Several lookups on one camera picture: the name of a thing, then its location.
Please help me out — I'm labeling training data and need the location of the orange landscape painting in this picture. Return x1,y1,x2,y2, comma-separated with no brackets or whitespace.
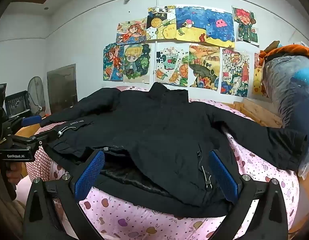
189,43,221,91

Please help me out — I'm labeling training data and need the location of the blond figure painting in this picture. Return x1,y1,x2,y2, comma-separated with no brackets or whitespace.
123,43,151,83

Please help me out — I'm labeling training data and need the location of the clear plastic bag of clothes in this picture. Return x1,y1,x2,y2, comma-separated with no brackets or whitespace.
261,55,309,178

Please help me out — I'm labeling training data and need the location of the red buildings painting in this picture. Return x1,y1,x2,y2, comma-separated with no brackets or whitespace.
220,48,250,98

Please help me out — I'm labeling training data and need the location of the white painting with oranges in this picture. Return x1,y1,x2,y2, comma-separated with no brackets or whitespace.
154,42,189,87

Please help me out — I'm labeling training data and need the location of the grey metal door panel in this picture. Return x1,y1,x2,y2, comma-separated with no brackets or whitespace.
47,64,78,115

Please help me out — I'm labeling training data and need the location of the flying girl painting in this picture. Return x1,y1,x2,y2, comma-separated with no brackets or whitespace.
116,19,148,45

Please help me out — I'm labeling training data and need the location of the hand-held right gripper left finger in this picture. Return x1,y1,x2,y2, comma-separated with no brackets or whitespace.
23,150,106,240

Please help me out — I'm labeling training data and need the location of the black plastic crate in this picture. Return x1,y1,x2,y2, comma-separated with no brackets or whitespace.
4,90,31,119

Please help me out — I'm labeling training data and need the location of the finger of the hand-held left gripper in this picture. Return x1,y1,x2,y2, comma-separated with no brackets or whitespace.
11,129,61,153
19,114,43,128

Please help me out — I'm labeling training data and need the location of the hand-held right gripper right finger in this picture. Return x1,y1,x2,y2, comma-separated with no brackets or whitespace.
208,150,288,240

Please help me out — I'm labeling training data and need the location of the orange cloth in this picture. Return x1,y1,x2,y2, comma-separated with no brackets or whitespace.
259,44,309,61

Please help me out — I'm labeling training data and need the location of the person's left hand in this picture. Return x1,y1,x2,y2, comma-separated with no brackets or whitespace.
0,164,23,187

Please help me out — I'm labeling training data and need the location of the yellow moon painting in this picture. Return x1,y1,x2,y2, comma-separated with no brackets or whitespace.
146,6,176,41

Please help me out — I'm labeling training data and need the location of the wooden bed frame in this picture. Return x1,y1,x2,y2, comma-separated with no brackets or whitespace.
224,97,309,233

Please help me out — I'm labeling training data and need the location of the orange-haired girl blue painting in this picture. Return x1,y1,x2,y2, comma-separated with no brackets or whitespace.
103,43,125,81

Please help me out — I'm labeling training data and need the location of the wide blue sea painting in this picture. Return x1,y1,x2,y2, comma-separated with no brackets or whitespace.
175,4,235,48

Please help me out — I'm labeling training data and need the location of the pink fruit print bed sheet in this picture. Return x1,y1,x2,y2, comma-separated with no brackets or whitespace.
29,85,301,240

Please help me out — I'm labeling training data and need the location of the black padded jacket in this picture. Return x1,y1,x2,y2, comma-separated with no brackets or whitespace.
40,82,308,218

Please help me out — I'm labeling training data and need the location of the red-haired figure painting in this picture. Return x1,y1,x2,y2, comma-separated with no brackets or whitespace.
232,7,260,46

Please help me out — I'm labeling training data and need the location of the standing fan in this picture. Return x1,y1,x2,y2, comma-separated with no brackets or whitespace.
27,76,47,117

